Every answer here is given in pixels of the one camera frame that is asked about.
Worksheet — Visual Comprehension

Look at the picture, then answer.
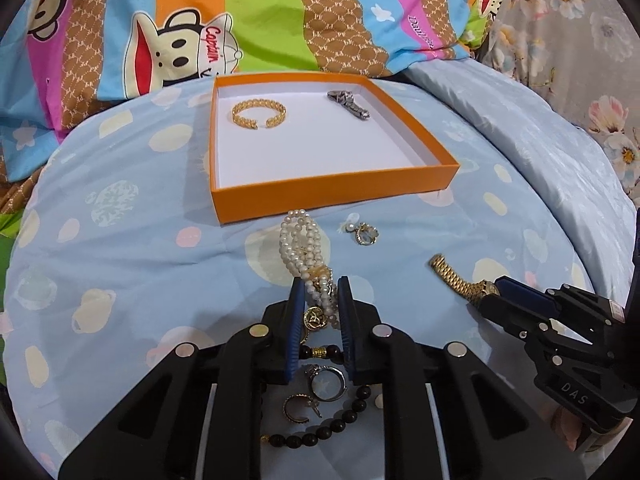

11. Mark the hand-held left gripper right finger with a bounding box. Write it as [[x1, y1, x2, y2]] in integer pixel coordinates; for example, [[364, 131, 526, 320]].
[[336, 275, 588, 480]]

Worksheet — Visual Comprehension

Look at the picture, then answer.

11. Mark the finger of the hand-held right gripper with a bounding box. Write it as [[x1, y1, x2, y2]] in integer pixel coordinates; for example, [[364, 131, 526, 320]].
[[467, 294, 637, 416], [496, 276, 626, 343]]

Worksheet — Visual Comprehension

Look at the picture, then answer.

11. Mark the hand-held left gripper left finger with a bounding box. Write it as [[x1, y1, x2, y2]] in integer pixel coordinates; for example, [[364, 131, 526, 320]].
[[57, 276, 306, 480]]

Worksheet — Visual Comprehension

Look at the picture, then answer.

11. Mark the silver ring clasp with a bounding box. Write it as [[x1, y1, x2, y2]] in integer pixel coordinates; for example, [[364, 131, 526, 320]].
[[304, 365, 347, 402]]

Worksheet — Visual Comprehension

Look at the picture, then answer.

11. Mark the gold wristwatch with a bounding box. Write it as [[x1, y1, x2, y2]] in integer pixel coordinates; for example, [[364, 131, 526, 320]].
[[429, 254, 501, 306]]

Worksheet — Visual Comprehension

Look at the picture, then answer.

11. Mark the gold hoop earring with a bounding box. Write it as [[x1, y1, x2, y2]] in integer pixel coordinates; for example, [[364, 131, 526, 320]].
[[283, 394, 323, 423]]

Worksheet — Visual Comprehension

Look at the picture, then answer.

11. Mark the dark bead bracelet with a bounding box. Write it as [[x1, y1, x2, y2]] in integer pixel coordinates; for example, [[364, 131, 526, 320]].
[[260, 342, 373, 448]]

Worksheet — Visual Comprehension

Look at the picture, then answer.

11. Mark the white pearl bracelet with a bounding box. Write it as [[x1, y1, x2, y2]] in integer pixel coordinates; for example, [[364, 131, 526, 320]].
[[279, 210, 342, 332]]

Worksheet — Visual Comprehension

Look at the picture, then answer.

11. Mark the orange cardboard box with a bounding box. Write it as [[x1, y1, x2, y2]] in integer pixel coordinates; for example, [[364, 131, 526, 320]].
[[209, 72, 461, 225]]

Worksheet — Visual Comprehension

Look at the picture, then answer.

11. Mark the plain light blue quilt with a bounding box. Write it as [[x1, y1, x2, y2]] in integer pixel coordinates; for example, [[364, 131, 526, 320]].
[[400, 55, 640, 311]]

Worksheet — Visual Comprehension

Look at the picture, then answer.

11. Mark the light blue dotted sheet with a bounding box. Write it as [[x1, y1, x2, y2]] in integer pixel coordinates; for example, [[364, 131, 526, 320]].
[[0, 72, 640, 480]]

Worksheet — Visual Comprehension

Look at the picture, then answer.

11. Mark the gold bangle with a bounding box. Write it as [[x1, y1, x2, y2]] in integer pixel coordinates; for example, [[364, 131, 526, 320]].
[[231, 100, 287, 131]]

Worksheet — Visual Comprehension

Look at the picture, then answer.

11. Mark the silver wristwatch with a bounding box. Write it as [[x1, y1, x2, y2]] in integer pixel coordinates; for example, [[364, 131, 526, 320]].
[[327, 90, 372, 122]]

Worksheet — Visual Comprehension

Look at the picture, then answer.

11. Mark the grey floral cloth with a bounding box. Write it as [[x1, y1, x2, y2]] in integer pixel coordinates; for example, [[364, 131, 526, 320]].
[[470, 0, 640, 201]]

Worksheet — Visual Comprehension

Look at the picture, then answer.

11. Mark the green padded cloth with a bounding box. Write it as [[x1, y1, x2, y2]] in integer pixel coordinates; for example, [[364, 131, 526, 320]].
[[0, 210, 31, 286]]

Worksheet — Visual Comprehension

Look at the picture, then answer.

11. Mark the striped cartoon monkey blanket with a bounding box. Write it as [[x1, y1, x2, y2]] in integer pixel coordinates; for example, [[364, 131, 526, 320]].
[[0, 0, 506, 241]]

